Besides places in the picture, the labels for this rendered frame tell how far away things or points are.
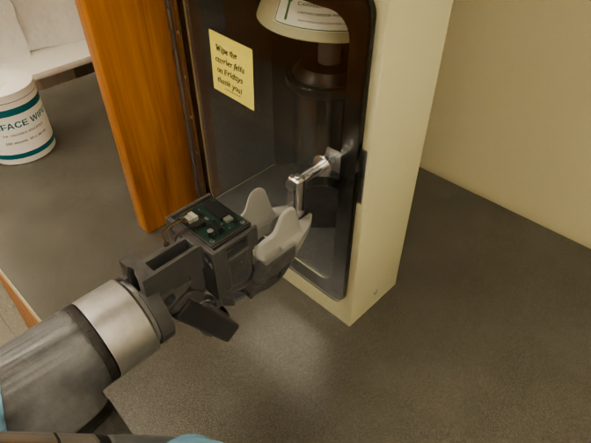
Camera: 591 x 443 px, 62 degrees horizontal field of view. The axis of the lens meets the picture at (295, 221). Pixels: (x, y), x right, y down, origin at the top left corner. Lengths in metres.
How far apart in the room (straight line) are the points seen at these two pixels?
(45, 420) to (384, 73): 0.39
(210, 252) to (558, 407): 0.48
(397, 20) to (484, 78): 0.48
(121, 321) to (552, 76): 0.71
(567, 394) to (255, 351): 0.40
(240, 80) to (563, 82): 0.50
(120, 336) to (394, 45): 0.34
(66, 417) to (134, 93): 0.47
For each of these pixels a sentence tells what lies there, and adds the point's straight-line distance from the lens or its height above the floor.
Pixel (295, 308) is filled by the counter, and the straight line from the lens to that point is 0.74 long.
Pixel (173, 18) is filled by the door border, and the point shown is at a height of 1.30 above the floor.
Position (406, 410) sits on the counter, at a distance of 0.66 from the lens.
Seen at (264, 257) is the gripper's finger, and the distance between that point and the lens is 0.50.
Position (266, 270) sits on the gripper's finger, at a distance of 0.49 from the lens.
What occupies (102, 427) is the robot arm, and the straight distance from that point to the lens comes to 0.43.
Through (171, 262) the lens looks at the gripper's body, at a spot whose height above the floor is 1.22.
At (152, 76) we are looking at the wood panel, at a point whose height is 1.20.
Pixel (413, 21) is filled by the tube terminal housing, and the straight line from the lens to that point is 0.49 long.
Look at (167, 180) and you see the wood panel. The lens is 0.85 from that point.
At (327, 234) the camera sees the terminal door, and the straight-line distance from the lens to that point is 0.61.
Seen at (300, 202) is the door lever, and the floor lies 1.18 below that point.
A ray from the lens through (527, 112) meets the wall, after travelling 0.92.
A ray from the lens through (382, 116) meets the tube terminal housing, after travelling 0.50.
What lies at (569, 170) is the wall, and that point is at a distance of 0.93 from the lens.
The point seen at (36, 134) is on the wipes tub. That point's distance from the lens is 1.12.
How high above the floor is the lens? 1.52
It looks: 42 degrees down
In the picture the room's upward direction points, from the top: straight up
